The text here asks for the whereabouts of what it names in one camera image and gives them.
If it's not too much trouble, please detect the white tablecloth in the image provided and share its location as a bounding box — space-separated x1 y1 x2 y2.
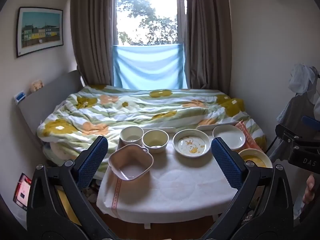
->
96 131 242 217

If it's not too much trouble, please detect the cream round bowl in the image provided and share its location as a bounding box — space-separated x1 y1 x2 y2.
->
142 129 170 154

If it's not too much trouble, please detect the floral blanket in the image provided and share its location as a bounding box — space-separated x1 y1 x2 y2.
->
37 84 267 179

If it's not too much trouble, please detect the brown curtain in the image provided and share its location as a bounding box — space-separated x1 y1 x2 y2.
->
70 0 118 88
184 0 232 90

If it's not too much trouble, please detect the small plush toy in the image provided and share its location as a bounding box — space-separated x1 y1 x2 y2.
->
30 80 44 93

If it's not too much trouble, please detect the grey headboard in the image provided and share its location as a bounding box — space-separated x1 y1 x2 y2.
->
16 70 85 155

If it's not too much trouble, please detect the duck print plate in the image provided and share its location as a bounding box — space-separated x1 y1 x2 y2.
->
172 129 211 158

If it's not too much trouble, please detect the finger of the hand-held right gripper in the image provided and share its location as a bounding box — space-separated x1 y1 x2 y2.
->
275 124 301 143
301 116 320 130

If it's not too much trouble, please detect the person's right hand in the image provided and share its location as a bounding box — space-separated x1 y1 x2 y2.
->
302 174 316 205

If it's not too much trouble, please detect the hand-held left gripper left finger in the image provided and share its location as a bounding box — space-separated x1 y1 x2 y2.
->
26 135 118 240

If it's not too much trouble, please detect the framed picture of houses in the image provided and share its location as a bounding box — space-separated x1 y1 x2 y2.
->
16 7 64 58

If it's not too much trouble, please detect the yellow rimmed bowl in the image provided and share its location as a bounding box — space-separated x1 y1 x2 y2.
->
238 148 273 169

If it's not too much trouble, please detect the orange floral cloth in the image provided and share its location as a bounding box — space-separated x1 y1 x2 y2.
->
235 120 264 153

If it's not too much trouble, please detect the window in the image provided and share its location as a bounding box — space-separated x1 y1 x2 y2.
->
116 0 187 47

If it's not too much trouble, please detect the light blue cloth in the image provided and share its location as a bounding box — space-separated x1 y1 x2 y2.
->
113 43 189 90

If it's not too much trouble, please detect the red box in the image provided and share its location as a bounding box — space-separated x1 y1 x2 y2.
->
13 172 32 211

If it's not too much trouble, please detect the white cup left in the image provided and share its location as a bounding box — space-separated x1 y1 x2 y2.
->
119 126 144 147

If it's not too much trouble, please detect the white table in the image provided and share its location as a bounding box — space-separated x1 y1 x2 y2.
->
105 212 220 229

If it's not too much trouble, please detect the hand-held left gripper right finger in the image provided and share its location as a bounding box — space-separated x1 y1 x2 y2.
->
204 137 294 240

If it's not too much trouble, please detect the white hanging cloth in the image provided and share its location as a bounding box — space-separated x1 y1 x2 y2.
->
288 63 318 96

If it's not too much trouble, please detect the grey hanging garment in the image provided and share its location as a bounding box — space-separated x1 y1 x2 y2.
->
266 94 317 161

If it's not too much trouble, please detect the plain white plate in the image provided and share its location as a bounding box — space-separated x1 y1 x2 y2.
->
212 125 246 151

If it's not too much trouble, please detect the square pink bowl with handles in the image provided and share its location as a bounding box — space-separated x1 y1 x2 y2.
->
108 144 154 182

